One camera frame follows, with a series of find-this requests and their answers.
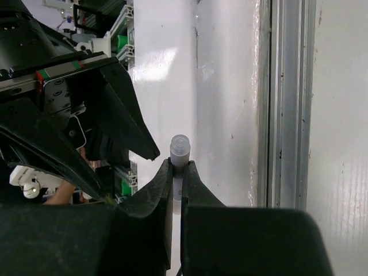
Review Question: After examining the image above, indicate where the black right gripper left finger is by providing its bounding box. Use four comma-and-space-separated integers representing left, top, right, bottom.
114, 159, 173, 272

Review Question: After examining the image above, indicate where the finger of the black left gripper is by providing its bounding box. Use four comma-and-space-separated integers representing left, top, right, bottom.
68, 63, 160, 160

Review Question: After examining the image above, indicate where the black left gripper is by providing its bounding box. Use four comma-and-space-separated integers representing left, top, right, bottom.
1, 1, 127, 200

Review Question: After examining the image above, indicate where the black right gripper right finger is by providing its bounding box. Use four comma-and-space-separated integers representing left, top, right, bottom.
181, 161, 230, 275

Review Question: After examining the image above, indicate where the grey clear capped pen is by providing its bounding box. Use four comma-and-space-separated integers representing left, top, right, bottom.
170, 135, 191, 215

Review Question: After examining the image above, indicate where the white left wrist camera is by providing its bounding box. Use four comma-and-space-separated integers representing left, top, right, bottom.
9, 166, 41, 199

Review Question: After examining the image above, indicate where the aluminium table frame rail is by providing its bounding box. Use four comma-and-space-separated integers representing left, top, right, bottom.
257, 1, 316, 210

